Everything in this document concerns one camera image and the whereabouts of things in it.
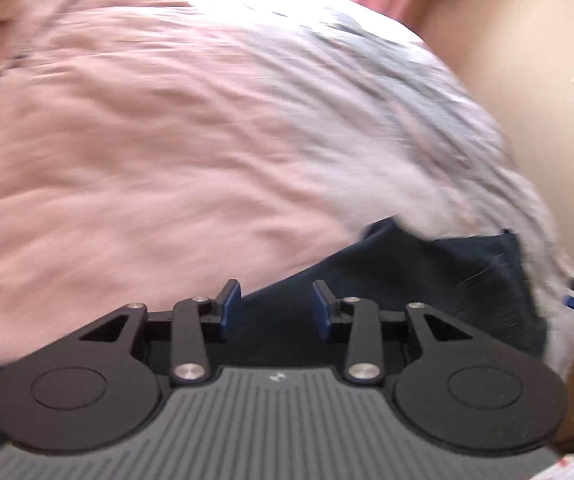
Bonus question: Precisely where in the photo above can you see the dark blue denim pants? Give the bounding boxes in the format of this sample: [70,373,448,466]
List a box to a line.
[0,216,551,466]

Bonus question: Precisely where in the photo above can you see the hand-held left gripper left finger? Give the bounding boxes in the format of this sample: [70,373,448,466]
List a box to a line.
[78,279,244,387]

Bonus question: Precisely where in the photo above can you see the grey herringbone blanket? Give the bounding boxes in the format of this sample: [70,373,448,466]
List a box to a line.
[237,5,574,377]

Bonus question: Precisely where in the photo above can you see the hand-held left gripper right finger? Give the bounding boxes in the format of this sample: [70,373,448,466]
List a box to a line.
[312,279,470,387]

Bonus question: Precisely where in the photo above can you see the pink duvet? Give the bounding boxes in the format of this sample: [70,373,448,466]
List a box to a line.
[0,0,368,367]

